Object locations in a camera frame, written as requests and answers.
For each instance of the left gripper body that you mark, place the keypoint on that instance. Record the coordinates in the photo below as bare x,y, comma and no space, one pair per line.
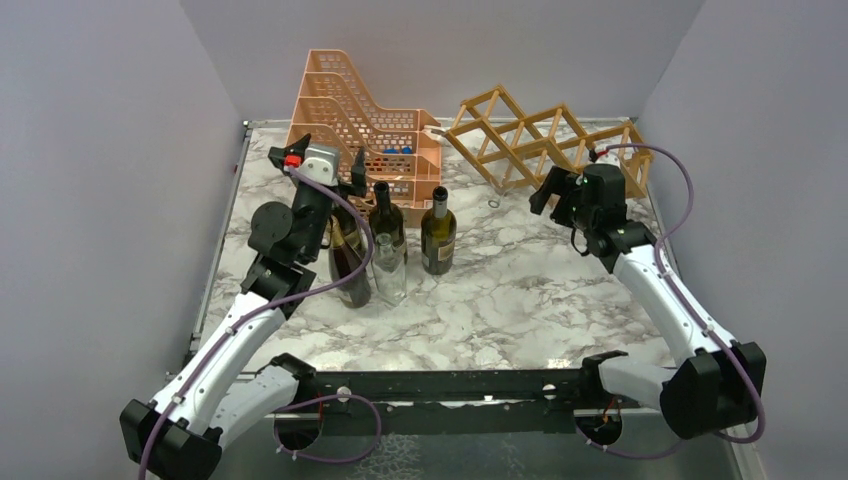
343,187

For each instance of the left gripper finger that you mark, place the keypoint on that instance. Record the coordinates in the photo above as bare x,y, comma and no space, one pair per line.
292,155
358,171

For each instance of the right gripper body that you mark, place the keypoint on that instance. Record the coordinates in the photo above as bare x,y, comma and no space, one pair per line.
570,210

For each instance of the dark green wine bottle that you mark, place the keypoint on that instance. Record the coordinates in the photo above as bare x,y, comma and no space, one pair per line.
386,217

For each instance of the red bottle gold cap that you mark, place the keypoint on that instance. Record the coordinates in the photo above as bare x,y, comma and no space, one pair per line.
343,260

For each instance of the green bottle silver cap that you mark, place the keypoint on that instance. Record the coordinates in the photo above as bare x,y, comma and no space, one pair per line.
438,233

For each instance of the dark bottle brown label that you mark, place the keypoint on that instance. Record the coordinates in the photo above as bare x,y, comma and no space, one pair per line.
350,229

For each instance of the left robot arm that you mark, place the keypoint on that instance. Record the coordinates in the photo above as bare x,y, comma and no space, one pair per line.
182,432

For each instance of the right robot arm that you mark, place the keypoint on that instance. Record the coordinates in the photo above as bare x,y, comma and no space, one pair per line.
716,381

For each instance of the wooden wine rack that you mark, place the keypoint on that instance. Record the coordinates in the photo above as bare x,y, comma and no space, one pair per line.
511,148

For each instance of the peach plastic file organizer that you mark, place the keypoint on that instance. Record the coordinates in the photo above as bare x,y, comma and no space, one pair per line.
336,109

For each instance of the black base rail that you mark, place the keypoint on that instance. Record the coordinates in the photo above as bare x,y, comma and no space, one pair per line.
550,401

